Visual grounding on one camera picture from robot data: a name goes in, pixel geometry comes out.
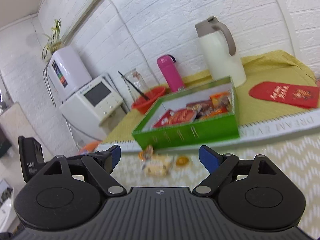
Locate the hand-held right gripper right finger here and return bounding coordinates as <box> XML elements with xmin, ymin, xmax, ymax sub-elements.
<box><xmin>192</xmin><ymin>144</ymin><xmax>290</xmax><ymax>197</ymax></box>

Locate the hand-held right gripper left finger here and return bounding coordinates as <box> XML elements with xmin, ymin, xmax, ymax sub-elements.
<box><xmin>37</xmin><ymin>144</ymin><xmax>127</xmax><ymax>197</ymax></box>

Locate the green cardboard box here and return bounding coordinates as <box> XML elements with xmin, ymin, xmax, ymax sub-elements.
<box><xmin>132</xmin><ymin>76</ymin><xmax>240</xmax><ymax>150</ymax></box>

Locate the clear packet of yellow snacks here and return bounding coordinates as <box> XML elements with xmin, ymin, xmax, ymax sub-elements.
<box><xmin>142</xmin><ymin>155</ymin><xmax>174</xmax><ymax>177</ymax></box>

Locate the orange plastic item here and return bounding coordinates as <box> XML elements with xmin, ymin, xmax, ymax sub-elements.
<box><xmin>79</xmin><ymin>141</ymin><xmax>102</xmax><ymax>155</ymax></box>

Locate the beige chevron table mat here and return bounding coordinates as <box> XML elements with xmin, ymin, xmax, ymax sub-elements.
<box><xmin>96</xmin><ymin>109</ymin><xmax>320</xmax><ymax>230</ymax></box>

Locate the white appliance with screen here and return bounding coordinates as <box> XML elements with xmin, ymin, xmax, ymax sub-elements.
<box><xmin>59</xmin><ymin>74</ymin><xmax>128</xmax><ymax>128</ymax></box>

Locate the red plastic bowl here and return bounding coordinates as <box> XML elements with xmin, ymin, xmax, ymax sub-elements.
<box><xmin>132</xmin><ymin>86</ymin><xmax>167</xmax><ymax>115</ymax></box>

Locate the pink thermos bottle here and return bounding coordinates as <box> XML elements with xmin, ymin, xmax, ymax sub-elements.
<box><xmin>157</xmin><ymin>54</ymin><xmax>185</xmax><ymax>93</ymax></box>

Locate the white water purifier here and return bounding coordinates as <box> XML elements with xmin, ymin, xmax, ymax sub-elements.
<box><xmin>48</xmin><ymin>46</ymin><xmax>92</xmax><ymax>98</ymax></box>

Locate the red envelope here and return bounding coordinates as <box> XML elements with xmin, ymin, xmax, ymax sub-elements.
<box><xmin>249</xmin><ymin>81</ymin><xmax>320</xmax><ymax>110</ymax></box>

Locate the white thermos jug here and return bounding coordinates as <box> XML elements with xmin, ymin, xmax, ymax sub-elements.
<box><xmin>195</xmin><ymin>16</ymin><xmax>247</xmax><ymax>88</ymax></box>

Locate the yellow tablecloth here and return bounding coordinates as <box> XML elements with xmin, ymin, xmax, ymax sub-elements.
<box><xmin>102</xmin><ymin>50</ymin><xmax>317</xmax><ymax>144</ymax></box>

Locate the potted green plant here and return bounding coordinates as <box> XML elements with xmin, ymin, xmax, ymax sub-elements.
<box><xmin>42</xmin><ymin>19</ymin><xmax>63</xmax><ymax>61</ymax></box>

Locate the metal purifier hose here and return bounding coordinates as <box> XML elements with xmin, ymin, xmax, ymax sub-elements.
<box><xmin>42</xmin><ymin>64</ymin><xmax>57</xmax><ymax>107</ymax></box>

